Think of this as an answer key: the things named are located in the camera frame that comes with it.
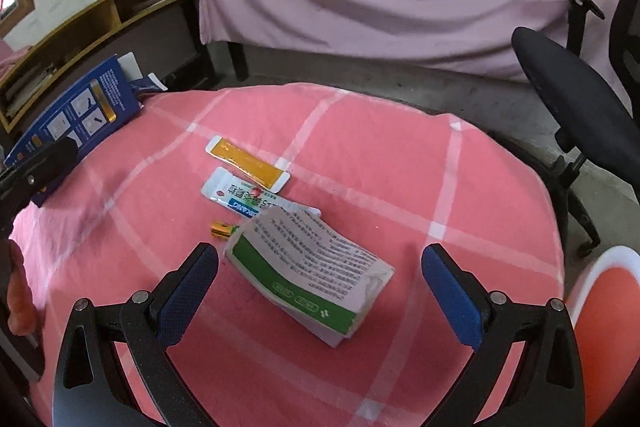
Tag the blue cardboard box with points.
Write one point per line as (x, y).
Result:
(85, 117)

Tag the books inside shelf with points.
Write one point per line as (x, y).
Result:
(150, 3)

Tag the green white paper package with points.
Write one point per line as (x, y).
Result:
(300, 267)

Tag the black office chair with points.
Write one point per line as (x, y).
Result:
(570, 92)

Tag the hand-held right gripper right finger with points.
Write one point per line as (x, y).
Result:
(452, 299)

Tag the person's left hand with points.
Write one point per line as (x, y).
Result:
(20, 297)

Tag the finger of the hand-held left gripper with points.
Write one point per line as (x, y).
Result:
(45, 167)

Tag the small gold wrapper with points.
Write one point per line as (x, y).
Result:
(222, 229)

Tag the wooden wall shelf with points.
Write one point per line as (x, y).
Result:
(100, 22)

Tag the white printed sachet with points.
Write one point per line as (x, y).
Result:
(240, 193)

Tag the orange sachet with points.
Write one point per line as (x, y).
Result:
(247, 164)

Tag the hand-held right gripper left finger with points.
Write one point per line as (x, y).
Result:
(187, 297)

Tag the pink checked tablecloth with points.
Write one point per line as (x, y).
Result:
(350, 157)

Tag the red white plastic stool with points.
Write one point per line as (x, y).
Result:
(610, 327)

